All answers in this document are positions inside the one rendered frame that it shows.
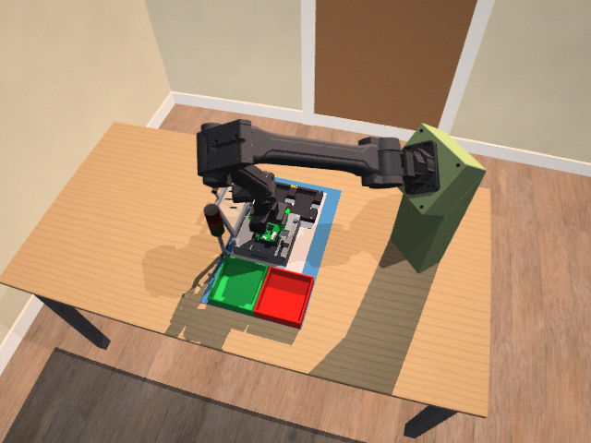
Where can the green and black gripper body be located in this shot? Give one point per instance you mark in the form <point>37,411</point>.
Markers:
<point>281,217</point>

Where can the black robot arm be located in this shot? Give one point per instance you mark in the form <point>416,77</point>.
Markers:
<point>377,160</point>

